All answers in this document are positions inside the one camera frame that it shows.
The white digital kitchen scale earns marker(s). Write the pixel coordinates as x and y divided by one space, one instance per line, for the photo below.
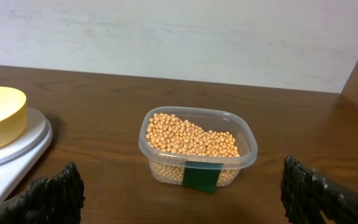
18 157

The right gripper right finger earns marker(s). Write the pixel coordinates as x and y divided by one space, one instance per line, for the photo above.
309 197

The soybeans in container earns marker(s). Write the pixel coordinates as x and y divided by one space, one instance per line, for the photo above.
168 133

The clear plastic container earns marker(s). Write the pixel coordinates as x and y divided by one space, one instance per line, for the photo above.
219 121

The pale yellow bowl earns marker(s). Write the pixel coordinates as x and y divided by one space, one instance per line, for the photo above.
13 114

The green tape strip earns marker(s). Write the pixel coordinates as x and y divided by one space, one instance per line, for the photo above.
201 176

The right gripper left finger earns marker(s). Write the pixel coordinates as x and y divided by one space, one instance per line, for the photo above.
57 200

